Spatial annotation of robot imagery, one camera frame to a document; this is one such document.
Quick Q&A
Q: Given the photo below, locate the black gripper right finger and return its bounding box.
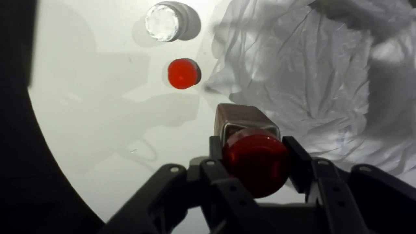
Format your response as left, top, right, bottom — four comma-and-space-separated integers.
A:
282, 136, 371, 234

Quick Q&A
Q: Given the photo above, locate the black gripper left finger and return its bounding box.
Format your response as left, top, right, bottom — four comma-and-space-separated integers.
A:
189, 136, 276, 234

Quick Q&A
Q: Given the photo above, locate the red-capped spice bottle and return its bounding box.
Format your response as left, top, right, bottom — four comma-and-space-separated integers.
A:
215, 102, 291, 197

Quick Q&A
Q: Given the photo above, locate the small red cap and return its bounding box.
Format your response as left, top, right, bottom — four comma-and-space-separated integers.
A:
168, 57, 202, 89

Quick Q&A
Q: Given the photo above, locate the small grey-capped white bottle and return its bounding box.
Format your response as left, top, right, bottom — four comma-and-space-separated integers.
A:
144, 1, 202, 42

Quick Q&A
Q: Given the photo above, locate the clear crumpled plastic bag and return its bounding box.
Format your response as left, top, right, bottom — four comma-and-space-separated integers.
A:
207, 0, 416, 182

